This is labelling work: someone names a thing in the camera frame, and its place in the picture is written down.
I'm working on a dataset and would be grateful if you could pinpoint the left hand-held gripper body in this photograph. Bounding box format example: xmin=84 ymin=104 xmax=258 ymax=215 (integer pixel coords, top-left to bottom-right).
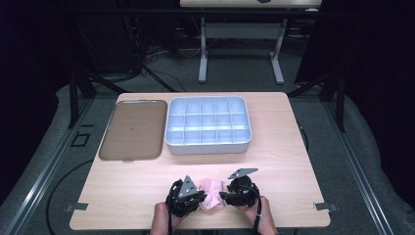
xmin=164 ymin=174 xmax=208 ymax=218

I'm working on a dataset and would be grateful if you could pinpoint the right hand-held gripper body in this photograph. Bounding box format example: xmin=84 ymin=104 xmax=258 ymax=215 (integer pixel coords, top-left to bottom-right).
xmin=224 ymin=167 xmax=262 ymax=209

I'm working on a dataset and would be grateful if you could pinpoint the pink cloth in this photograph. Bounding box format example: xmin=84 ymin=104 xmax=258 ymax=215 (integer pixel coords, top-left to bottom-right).
xmin=197 ymin=177 xmax=227 ymax=212

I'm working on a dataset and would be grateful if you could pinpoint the person's left hand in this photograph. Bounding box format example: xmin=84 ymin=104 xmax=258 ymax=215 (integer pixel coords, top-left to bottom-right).
xmin=149 ymin=201 xmax=188 ymax=235

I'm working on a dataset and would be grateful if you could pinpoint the person's right hand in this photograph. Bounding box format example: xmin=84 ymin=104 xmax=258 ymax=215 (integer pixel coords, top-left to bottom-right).
xmin=238 ymin=195 xmax=279 ymax=235

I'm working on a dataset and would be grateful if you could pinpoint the white compartment box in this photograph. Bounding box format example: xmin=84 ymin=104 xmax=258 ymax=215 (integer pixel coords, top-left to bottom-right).
xmin=164 ymin=95 xmax=254 ymax=156

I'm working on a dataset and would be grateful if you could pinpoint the brown translucent lid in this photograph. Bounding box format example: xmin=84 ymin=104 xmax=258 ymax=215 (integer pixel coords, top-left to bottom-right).
xmin=98 ymin=99 xmax=168 ymax=163

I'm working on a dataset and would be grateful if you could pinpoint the black metal stand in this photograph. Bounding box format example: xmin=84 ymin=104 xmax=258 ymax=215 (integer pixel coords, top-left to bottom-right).
xmin=67 ymin=70 xmax=129 ymax=130
xmin=287 ymin=70 xmax=346 ymax=133

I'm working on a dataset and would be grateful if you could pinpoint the white-legged desk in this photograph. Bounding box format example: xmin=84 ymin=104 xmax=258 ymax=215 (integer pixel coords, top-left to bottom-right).
xmin=179 ymin=0 xmax=323 ymax=85

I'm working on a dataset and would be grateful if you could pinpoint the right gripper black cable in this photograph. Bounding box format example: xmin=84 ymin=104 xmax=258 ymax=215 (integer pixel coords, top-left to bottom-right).
xmin=238 ymin=184 xmax=264 ymax=235

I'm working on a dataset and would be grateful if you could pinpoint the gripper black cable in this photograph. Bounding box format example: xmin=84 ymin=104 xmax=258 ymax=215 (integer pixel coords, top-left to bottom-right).
xmin=165 ymin=181 xmax=184 ymax=235
xmin=238 ymin=184 xmax=264 ymax=235

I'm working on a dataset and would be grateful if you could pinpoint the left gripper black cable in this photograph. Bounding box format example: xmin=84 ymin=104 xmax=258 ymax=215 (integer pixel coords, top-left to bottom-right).
xmin=165 ymin=181 xmax=184 ymax=235

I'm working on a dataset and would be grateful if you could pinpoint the grey metal table bracket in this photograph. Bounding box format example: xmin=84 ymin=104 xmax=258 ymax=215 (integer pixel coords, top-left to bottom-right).
xmin=313 ymin=201 xmax=340 ymax=212
xmin=64 ymin=202 xmax=89 ymax=212

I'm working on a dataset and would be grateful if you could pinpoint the black cable beside table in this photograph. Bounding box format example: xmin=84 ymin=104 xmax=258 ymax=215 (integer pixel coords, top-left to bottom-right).
xmin=296 ymin=120 xmax=310 ymax=153

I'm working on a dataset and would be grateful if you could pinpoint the aluminium floor rail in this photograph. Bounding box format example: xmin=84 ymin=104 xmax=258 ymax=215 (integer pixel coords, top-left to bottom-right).
xmin=3 ymin=97 xmax=96 ymax=235
xmin=322 ymin=101 xmax=396 ymax=235

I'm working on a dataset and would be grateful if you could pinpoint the black floor cable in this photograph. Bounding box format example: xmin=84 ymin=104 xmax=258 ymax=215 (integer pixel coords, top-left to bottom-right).
xmin=45 ymin=159 xmax=96 ymax=235

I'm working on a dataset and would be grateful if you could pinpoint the bundle of floor cables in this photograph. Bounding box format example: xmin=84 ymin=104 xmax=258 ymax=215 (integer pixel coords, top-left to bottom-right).
xmin=122 ymin=15 xmax=188 ymax=94

